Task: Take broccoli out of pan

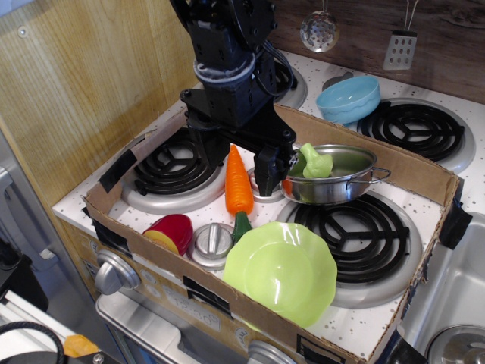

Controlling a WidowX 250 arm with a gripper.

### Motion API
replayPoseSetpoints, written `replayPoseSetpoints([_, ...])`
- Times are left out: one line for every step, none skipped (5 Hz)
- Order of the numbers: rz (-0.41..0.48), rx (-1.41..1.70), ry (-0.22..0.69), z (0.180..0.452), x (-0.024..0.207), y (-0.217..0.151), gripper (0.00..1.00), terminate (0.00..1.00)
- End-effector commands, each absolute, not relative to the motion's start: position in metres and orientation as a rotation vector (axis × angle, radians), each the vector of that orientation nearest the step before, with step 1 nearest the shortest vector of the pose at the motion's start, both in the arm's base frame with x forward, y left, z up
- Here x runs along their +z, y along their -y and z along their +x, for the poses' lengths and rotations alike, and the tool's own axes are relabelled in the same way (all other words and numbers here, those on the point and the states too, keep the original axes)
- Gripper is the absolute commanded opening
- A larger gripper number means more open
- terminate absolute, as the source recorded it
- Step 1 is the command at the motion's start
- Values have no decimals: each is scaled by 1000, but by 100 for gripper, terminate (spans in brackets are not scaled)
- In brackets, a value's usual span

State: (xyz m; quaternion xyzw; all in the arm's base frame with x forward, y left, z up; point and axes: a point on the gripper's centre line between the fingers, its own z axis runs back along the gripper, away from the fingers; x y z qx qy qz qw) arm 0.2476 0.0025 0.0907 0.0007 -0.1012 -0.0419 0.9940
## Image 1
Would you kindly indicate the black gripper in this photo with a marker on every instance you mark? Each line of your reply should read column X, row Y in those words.
column 245, row 116

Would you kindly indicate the green toy broccoli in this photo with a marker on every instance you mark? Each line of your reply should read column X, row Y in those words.
column 317, row 165

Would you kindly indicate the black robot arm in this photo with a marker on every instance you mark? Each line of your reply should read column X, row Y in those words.
column 234, row 62

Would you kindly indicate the silver metal pan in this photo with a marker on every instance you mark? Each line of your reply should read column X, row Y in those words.
column 354, row 171

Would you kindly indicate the orange toy carrot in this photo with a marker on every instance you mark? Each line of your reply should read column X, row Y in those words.
column 238, row 194

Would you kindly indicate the front left black burner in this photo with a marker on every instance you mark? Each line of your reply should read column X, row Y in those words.
column 173, row 179

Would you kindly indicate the black burner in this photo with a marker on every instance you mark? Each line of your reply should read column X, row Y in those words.
column 375, row 244
column 292, row 94
column 173, row 179
column 424, row 128

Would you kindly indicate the back left black burner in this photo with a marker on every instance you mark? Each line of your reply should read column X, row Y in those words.
column 292, row 94

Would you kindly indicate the silver stovetop knob front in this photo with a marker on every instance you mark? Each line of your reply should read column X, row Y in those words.
column 210, row 246

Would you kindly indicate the red yellow toy pepper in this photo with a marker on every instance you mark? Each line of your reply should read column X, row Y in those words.
column 173, row 232

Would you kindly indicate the light green plastic plate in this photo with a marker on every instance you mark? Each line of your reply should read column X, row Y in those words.
column 285, row 267

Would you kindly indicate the light blue plastic bowl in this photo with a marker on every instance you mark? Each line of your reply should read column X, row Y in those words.
column 349, row 100

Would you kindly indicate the hanging metal strainer ladle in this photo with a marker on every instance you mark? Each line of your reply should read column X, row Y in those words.
column 320, row 30

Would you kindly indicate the front right black burner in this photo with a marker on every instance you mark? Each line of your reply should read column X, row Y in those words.
column 375, row 244

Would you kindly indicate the brown cardboard fence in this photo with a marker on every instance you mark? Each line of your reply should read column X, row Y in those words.
column 411, row 174

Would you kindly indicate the silver oven front knob left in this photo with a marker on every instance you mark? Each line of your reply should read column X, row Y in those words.
column 114, row 274

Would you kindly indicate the silver oven knob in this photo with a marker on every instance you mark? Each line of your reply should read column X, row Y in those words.
column 264, row 353
column 114, row 274

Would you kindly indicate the back right black burner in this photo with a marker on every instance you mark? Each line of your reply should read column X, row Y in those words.
column 424, row 128

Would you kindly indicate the hanging metal slotted spatula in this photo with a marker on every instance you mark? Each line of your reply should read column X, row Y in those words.
column 401, row 47

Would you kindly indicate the silver oven front knob right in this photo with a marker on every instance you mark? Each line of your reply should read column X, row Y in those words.
column 264, row 353

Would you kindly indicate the orange object bottom left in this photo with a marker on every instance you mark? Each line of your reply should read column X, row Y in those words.
column 77, row 345

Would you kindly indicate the silver sink basin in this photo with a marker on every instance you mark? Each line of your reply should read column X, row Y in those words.
column 445, row 320

